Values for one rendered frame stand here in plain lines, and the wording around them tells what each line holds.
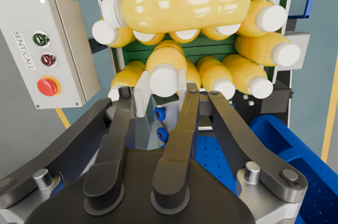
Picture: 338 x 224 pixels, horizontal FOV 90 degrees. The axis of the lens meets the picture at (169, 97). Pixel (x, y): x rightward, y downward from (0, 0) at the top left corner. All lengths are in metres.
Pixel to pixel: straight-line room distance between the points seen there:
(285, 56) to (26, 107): 2.08
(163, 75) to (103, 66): 1.37
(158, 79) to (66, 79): 0.21
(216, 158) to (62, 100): 0.39
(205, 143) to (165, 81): 0.35
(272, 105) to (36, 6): 0.54
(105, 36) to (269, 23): 0.28
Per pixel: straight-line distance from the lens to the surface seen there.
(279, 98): 0.51
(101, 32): 0.33
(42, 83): 0.39
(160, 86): 0.22
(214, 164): 0.47
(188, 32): 0.31
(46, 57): 0.37
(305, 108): 1.98
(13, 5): 0.40
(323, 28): 1.79
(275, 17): 0.35
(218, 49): 0.52
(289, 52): 0.37
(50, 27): 0.37
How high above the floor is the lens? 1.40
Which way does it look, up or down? 66 degrees down
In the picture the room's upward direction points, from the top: 175 degrees counter-clockwise
